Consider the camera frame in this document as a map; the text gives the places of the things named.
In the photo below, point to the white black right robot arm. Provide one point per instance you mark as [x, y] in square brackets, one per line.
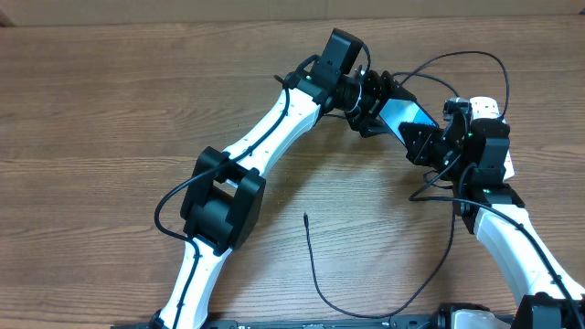
[545, 295]

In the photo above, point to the blue Galaxy smartphone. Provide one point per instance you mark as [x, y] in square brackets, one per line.
[407, 116]

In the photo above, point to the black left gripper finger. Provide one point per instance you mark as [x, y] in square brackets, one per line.
[394, 90]
[371, 127]

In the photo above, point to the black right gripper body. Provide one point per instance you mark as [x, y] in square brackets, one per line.
[450, 157]

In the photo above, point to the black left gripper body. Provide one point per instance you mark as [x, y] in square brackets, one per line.
[368, 100]

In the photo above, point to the white power strip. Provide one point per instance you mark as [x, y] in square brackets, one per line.
[488, 142]

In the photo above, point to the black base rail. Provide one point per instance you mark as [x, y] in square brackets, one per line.
[398, 321]

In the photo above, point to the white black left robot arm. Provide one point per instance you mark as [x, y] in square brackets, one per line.
[215, 210]

